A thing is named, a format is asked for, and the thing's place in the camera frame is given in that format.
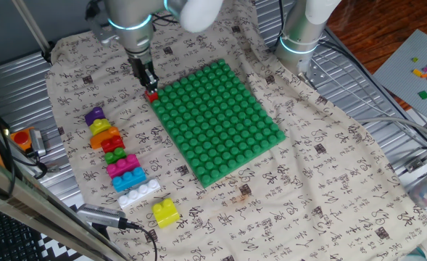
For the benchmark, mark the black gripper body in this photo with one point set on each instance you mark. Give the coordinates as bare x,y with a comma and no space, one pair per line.
142,69

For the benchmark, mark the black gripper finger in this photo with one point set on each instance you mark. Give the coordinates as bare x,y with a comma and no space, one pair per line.
155,84
148,86

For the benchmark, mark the small red single-stud block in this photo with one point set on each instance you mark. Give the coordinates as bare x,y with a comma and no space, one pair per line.
151,97

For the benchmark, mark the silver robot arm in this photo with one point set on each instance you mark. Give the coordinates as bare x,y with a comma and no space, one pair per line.
303,21

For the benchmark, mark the purple single-stud block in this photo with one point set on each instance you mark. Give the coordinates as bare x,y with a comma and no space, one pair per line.
94,116

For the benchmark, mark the lime rounded single-stud block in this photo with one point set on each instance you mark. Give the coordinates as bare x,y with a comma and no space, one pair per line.
100,127

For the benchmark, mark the red two-stud block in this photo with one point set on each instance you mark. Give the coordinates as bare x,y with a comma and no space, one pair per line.
112,145

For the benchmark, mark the orange sloped single-stud block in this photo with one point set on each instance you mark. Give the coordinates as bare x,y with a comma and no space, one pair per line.
99,139

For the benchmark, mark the large green studded baseplate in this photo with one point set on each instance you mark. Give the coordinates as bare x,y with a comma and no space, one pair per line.
216,123

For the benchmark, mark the small green two-stud block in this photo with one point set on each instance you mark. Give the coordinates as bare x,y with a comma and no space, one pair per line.
114,156

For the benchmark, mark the pink three-stud block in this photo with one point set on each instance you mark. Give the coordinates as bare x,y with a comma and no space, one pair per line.
122,167

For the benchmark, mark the blue three-stud block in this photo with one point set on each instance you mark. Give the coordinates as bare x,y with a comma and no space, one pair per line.
128,180

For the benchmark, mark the white three-stud block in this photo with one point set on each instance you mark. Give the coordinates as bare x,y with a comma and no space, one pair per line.
138,193

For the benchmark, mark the thin grey pole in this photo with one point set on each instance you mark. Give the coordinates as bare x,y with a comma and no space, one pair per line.
32,27

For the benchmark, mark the yellow two-stud block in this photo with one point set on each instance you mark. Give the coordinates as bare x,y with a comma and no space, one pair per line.
166,215

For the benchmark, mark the orange emergency stop box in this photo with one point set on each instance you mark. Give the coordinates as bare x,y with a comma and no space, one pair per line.
21,137

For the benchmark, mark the beige calligraphy print cloth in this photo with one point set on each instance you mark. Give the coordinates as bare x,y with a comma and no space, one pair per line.
307,181

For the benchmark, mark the black white marker board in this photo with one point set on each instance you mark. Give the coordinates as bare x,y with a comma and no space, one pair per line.
57,250

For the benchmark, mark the black keyboard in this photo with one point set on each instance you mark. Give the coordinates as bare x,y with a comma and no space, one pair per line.
3,239

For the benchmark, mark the grey small-stud baseplate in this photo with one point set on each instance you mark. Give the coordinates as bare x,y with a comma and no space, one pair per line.
398,83

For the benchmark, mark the tiny lime brick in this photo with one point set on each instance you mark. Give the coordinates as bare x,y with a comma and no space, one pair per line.
415,59

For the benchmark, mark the tiny yellow brick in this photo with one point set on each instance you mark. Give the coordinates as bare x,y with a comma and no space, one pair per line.
417,72

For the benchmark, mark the tiny green brick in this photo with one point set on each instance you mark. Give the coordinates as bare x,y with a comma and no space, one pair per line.
423,95

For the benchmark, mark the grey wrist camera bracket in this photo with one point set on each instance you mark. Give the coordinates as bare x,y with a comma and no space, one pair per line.
106,36

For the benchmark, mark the silver ribbed camera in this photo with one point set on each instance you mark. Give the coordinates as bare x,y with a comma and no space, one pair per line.
100,215

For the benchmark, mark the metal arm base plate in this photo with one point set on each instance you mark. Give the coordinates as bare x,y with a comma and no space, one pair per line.
318,76

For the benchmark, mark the aluminium frame bar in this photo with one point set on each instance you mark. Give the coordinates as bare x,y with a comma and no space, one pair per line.
35,214

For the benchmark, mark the metal corner bracket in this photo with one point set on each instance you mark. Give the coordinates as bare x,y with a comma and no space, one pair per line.
416,165

